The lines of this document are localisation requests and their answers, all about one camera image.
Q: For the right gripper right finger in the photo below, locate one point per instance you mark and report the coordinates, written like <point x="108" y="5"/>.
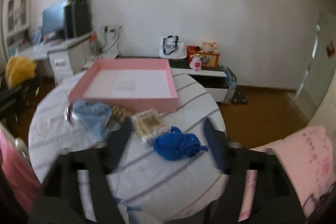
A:
<point x="218" y="144"/>

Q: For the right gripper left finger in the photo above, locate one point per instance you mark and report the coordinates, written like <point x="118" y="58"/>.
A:
<point x="116" y="144"/>

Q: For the light blue fleece cloth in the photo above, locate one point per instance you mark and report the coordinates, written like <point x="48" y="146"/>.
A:
<point x="95" y="116"/>

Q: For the clear plastic bag with band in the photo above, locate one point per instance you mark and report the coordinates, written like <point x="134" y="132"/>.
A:
<point x="69" y="115"/>

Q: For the yellow crochet toy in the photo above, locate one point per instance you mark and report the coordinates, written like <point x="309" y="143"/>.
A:
<point x="18" y="70"/>

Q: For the royal blue fuzzy cloth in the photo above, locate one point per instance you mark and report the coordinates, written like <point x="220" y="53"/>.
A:
<point x="175" y="145"/>

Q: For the white striped table cover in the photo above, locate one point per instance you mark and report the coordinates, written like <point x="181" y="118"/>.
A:
<point x="155" y="190"/>

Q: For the pink shallow cardboard box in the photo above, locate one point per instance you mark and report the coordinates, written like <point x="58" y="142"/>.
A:
<point x="137" y="84"/>

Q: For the pink heart plush toy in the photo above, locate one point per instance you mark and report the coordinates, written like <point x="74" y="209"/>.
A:
<point x="195" y="63"/>

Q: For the red orange storage box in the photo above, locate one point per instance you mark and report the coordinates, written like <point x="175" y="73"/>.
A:
<point x="209" y="60"/>

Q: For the pink floral pillow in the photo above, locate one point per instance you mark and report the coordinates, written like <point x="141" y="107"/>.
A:
<point x="307" y="157"/>

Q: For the white desk with drawers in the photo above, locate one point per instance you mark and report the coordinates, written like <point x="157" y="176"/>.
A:
<point x="66" y="57"/>

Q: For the beige plush toy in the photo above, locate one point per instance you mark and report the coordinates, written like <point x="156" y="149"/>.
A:
<point x="209" y="47"/>

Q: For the black computer tower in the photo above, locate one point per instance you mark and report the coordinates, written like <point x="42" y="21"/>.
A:
<point x="77" y="18"/>

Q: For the black computer monitor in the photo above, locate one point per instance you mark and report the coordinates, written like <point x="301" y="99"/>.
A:
<point x="53" y="18"/>

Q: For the white glass door cabinet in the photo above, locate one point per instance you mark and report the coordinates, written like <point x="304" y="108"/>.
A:
<point x="16" y="17"/>

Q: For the white tote bag black handles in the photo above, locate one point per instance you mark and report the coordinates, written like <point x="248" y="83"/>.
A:
<point x="171" y="47"/>

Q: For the wall power outlet strip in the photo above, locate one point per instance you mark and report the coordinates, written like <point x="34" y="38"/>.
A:
<point x="112" y="28"/>

